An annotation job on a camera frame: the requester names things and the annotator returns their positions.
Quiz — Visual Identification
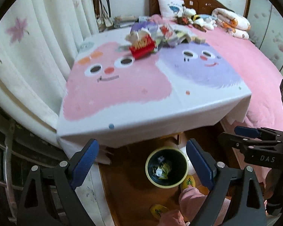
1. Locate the pile of plush toys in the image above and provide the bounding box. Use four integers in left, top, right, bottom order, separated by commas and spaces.
176, 5, 217, 32

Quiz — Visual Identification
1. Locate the pink bed blanket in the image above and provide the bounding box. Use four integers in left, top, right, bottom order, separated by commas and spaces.
148, 14, 283, 189

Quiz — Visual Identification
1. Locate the rolled white cartoon quilt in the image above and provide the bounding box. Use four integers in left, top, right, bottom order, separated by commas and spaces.
212, 8, 251, 40

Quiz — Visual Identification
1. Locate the wooden bed headboard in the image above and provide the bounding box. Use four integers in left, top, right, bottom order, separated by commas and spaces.
149, 0, 237, 16

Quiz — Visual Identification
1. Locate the cartoon monster tablecloth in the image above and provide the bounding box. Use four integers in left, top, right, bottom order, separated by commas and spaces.
57, 28, 251, 157

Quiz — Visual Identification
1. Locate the purple plastic bag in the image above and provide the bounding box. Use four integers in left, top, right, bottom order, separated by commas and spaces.
130, 21, 158, 38

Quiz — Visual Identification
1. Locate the right yellow slipper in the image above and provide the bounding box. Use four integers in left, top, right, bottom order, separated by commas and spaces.
180, 174, 196, 191

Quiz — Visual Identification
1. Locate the yellow slipper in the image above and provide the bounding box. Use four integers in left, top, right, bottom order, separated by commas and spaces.
150, 204, 169, 220
180, 174, 196, 191

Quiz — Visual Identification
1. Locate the white printed pillow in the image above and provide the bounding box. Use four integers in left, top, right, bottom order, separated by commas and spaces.
158, 0, 185, 19

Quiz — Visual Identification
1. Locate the yellow rimmed trash bin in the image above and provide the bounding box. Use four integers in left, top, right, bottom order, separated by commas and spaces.
145, 146, 189, 189

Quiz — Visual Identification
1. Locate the person's right hand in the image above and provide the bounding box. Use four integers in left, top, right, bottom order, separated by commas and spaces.
264, 169, 283, 200

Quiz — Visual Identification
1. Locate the small tan cardboard box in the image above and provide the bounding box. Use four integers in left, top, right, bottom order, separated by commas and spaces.
194, 37, 205, 44

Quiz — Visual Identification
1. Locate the red pink snack box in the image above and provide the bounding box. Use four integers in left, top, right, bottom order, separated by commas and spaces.
129, 35, 155, 60

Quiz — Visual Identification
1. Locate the left yellow slipper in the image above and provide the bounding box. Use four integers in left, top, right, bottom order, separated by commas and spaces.
150, 204, 169, 220

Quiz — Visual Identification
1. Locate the white floral curtain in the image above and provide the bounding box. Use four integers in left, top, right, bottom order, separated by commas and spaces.
0, 0, 98, 145

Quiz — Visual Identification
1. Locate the stack of books papers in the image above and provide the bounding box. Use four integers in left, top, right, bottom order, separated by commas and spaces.
113, 15, 138, 28

